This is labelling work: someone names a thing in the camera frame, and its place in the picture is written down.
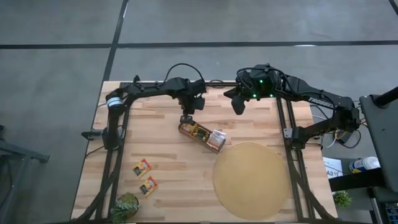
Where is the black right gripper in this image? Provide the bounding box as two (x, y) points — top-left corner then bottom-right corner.
(223, 70), (251, 116)

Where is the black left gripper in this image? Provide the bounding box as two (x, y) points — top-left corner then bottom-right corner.
(177, 91), (206, 124)

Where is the green-yellow foil tea packet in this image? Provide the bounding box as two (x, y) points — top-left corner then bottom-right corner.
(194, 126), (213, 142)

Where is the white-orange Tazo tea packet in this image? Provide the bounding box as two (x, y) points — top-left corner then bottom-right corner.
(206, 129), (228, 149)

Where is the brown wooden organizer box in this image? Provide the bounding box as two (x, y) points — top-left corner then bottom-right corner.
(178, 121), (228, 155)

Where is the round woven beige placemat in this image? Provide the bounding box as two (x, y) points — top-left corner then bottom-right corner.
(211, 142), (292, 220)

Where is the potted succulent plant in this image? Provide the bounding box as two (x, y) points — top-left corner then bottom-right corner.
(108, 192), (141, 224)

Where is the black power adapter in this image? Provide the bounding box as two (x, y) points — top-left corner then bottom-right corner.
(337, 129), (354, 144)

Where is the white paper sheet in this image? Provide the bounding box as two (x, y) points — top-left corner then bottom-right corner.
(322, 157), (344, 180)

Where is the white canister with blue label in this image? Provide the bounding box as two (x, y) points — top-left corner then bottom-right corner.
(348, 156), (381, 174)

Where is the small green artificial plant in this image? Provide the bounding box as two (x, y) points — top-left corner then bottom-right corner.
(332, 190), (353, 208)

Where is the black shelf bar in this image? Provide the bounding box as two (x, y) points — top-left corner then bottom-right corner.
(328, 167), (388, 192)

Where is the dark grey metal table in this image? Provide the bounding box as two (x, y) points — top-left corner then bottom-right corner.
(0, 124), (50, 224)

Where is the dark grey panel with pole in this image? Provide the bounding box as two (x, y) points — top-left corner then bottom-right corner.
(359, 86), (398, 194)

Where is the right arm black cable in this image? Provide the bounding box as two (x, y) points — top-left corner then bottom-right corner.
(235, 67), (287, 94)

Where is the black metal table frame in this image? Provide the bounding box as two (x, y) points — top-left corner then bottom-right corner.
(73, 74), (338, 224)

